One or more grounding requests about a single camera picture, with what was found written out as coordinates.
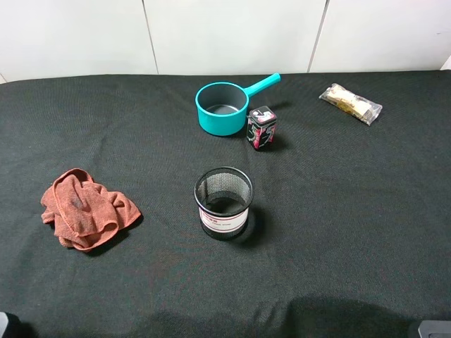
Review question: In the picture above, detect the orange cloth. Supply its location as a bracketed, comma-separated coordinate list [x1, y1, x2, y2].
[41, 168, 142, 252]

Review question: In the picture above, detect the black pink gum tin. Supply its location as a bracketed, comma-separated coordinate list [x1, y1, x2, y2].
[247, 106, 277, 151]

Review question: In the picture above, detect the clear plastic snack packet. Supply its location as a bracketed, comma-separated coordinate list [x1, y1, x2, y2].
[319, 83, 383, 126]

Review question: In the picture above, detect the grey base corner right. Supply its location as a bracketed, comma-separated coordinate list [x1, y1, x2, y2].
[418, 320, 451, 338]

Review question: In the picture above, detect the grey base corner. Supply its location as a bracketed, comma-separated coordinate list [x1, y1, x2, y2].
[0, 312, 16, 338]
[418, 320, 451, 338]

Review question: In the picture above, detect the teal saucepan with handle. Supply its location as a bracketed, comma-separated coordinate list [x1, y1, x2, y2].
[194, 73, 281, 137]

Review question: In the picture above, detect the grey base corner left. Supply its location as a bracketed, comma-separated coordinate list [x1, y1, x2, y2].
[0, 312, 16, 338]

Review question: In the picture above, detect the black mesh pen holder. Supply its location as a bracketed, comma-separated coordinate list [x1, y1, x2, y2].
[194, 166, 254, 241]

